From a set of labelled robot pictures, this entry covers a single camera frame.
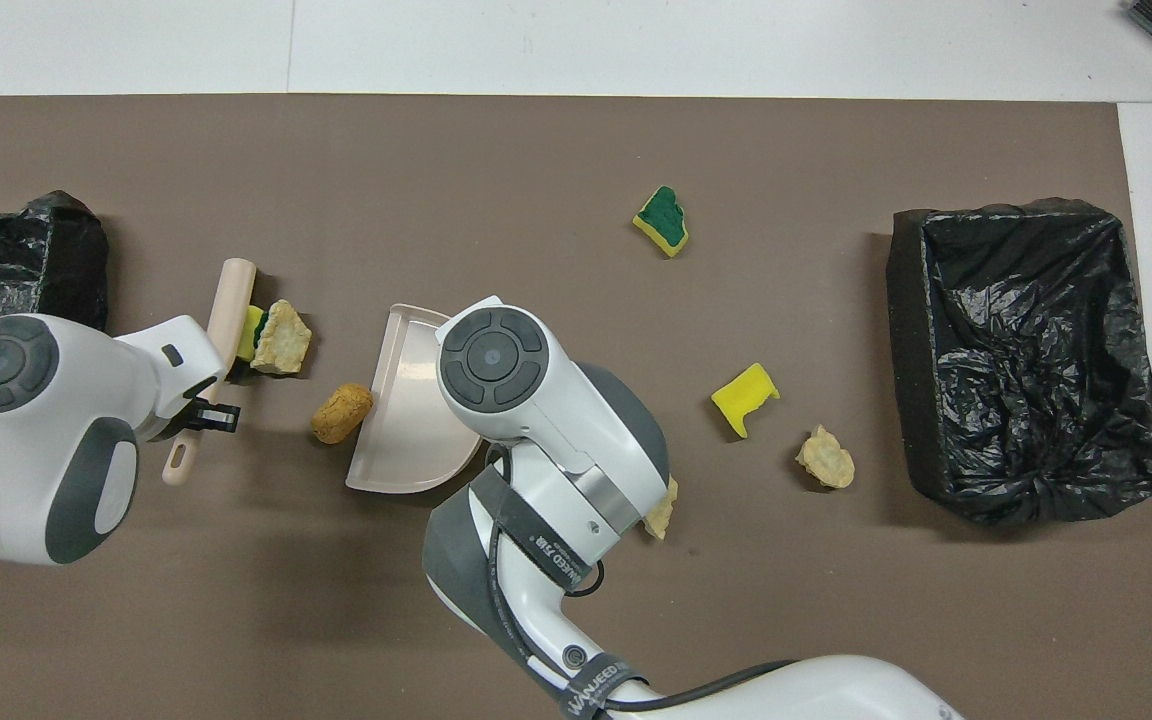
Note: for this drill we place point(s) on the orange brown sponge lump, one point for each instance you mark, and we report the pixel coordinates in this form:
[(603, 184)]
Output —
[(341, 413)]

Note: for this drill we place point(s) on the beige sponge chunk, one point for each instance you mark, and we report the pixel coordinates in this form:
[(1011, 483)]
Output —
[(664, 515), (825, 457), (282, 338)]

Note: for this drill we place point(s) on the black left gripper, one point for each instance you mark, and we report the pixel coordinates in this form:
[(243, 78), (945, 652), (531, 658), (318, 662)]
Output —
[(200, 388)]

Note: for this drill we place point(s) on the brown table mat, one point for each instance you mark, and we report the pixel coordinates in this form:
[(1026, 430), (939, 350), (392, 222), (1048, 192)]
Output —
[(536, 150)]

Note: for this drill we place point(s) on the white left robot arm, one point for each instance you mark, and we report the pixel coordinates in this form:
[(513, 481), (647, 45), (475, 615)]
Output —
[(36, 440)]

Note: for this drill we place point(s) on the large green yellow sponge piece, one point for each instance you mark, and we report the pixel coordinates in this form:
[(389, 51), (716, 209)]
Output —
[(661, 220)]

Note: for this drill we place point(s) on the small green yellow sponge piece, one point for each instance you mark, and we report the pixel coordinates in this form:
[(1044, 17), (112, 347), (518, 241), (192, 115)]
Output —
[(252, 335)]

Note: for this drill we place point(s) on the beige plastic dustpan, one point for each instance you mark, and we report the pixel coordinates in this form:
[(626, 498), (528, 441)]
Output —
[(401, 420)]

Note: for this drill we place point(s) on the beige hand brush black bristles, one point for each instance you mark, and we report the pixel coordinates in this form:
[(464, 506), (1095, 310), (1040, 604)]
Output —
[(233, 300)]

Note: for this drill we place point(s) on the black bag lined bin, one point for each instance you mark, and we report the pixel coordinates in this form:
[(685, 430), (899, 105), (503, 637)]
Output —
[(1026, 370), (16, 260)]

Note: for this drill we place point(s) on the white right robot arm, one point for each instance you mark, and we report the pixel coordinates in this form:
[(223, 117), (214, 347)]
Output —
[(546, 400)]

